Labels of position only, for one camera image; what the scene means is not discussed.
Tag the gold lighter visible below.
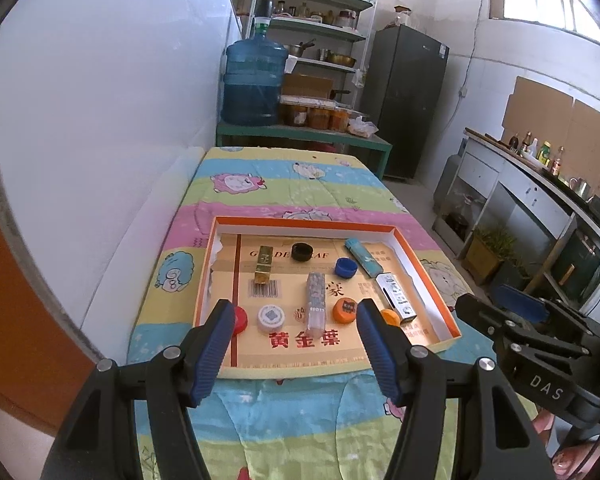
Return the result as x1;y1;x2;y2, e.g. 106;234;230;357
252;245;274;297

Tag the gold printed cardboard liner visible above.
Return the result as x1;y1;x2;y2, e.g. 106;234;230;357
212;232;441;368

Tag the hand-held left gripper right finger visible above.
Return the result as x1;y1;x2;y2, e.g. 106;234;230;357
355;298;555;480

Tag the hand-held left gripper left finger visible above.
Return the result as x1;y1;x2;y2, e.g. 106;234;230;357
40;298;237;480

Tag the cartoon printed blanket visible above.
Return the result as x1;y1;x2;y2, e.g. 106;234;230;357
126;146;481;480

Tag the teal rectangular case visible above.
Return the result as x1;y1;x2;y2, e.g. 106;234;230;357
345;238;385;278

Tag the brown cardboard box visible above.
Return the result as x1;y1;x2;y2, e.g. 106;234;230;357
281;74;333;98

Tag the cardboard wall panel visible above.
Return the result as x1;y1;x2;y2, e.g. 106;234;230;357
500;76;600;196

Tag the orange cap with dark label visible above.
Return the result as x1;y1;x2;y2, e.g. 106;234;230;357
332;297;358;323

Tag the dark glass jug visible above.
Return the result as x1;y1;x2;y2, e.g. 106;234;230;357
445;197;481;241

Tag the blue water jug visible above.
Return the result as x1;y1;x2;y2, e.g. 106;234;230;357
222;17;290;127

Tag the white kitchen counter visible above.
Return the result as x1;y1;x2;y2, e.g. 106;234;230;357
432;127;600;321

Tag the plant in yellow pot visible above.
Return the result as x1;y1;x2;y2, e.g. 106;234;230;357
462;225;516;286

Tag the shallow orange-rimmed cardboard box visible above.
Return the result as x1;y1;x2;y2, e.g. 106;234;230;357
192;216;462;380

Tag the grey gas cylinder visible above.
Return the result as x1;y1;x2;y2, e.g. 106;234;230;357
432;152;463;216

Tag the brown wooden door frame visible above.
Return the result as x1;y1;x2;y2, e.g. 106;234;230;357
0;160;101;436

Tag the row of spice jars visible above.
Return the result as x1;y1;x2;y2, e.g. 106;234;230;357
272;0;358;30

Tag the dark green appliance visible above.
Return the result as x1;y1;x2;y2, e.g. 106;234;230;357
550;230;600;303

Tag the white cap grey label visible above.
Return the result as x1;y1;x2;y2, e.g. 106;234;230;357
256;304;287;333

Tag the plant in green pot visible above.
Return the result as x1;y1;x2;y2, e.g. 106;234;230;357
492;255;536;293

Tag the person's right hand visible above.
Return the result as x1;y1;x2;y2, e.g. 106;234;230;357
532;407;600;478

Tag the dark refrigerator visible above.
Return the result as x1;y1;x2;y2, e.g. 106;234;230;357
358;24;451;181

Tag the white plastic bag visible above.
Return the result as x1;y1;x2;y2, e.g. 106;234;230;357
349;116;380;137

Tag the white printed tin case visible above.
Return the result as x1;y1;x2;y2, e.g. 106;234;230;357
375;273;418;322

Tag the green table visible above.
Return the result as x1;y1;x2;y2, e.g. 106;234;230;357
216;121;394;181

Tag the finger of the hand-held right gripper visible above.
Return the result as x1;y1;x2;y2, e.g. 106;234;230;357
496;284;600;342
454;294;593;361

